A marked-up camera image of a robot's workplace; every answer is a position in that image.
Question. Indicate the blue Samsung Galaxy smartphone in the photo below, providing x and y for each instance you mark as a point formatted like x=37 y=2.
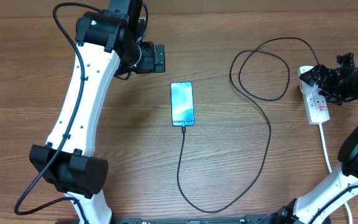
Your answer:
x=182 y=104

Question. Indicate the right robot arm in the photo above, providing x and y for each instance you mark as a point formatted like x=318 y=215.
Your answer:
x=334 y=191

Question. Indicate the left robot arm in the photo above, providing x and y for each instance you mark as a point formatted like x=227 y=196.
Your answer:
x=108 y=44

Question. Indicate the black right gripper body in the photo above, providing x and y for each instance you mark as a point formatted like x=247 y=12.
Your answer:
x=339 y=86

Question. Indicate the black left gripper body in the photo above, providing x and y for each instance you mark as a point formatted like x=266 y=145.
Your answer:
x=146 y=62

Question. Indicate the white power extension strip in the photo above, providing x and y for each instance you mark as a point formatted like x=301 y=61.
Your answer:
x=316 y=108

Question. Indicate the white USB charger plug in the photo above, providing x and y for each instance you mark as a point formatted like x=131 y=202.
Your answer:
x=306 y=89

